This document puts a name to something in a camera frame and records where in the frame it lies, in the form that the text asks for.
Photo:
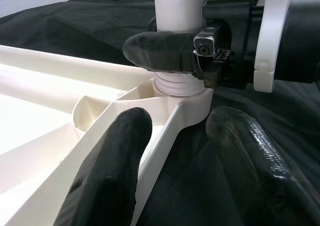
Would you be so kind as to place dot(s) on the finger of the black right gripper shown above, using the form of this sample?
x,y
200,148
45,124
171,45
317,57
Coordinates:
x,y
152,26
160,51

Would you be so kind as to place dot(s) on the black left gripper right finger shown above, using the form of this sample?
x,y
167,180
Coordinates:
x,y
262,181

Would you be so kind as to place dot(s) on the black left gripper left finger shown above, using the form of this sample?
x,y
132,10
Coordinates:
x,y
107,181

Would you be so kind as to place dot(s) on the white plastic table leg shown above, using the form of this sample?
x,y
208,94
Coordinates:
x,y
177,6

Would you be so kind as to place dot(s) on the white plastic table top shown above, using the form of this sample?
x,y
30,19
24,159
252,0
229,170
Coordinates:
x,y
37,123

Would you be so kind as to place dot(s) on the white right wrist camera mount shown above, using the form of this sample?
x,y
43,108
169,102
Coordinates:
x,y
272,36

